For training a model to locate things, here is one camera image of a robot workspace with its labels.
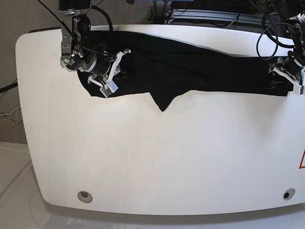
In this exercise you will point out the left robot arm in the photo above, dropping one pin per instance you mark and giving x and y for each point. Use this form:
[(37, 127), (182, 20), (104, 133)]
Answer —
[(292, 12)]

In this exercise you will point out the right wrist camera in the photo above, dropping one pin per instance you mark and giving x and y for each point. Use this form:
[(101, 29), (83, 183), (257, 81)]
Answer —
[(109, 89)]

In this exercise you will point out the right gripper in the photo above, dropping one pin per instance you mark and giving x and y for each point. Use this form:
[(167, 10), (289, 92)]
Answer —
[(107, 69)]

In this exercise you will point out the left table grommet hole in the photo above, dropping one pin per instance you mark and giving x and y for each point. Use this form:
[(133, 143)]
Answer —
[(85, 197)]

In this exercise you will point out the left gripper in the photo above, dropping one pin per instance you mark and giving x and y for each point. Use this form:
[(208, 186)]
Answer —
[(290, 68)]

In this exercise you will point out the aluminium frame rail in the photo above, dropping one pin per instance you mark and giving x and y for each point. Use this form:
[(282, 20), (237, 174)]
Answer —
[(217, 18)]

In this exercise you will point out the right table grommet hole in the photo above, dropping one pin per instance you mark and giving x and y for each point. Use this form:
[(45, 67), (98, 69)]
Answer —
[(289, 194)]

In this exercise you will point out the black T-shirt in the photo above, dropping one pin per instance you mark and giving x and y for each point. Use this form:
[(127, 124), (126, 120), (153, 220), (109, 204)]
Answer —
[(166, 69)]

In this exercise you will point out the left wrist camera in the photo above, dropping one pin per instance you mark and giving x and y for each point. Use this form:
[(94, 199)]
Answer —
[(298, 89)]

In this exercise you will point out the table grommet hole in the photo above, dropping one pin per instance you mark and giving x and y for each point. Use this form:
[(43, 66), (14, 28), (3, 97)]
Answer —
[(289, 194), (85, 197)]

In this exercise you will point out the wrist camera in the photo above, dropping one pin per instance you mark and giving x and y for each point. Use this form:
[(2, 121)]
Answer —
[(109, 89), (298, 89)]

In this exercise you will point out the red warning triangle sticker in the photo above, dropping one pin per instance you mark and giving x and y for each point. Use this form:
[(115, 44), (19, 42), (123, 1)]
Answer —
[(302, 163)]

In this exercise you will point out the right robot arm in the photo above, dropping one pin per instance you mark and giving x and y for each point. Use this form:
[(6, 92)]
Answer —
[(78, 53)]

